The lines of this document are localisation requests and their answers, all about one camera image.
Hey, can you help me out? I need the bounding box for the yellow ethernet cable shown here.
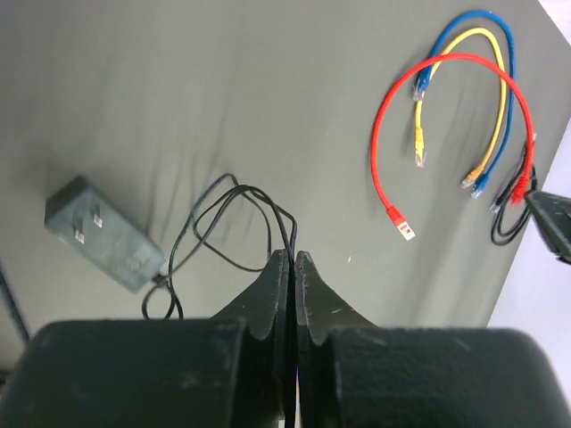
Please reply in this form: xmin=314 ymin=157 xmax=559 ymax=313
xmin=413 ymin=27 xmax=509 ymax=189

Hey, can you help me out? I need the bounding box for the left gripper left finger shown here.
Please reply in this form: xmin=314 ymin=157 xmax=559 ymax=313
xmin=8 ymin=251 xmax=290 ymax=427

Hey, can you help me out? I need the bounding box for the red ethernet cable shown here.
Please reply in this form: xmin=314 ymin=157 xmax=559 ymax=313
xmin=370 ymin=53 xmax=536 ymax=243

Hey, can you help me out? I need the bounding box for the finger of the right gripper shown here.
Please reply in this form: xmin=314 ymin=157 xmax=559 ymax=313
xmin=525 ymin=190 xmax=571 ymax=262

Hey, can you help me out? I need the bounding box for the blue ethernet cable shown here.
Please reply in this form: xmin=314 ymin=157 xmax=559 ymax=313
xmin=412 ymin=9 xmax=517 ymax=200

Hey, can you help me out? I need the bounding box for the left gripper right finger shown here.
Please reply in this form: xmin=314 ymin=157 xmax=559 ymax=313
xmin=294 ymin=251 xmax=562 ymax=427

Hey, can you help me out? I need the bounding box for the black ethernet cable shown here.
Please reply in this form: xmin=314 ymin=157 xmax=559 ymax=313
xmin=489 ymin=144 xmax=539 ymax=245

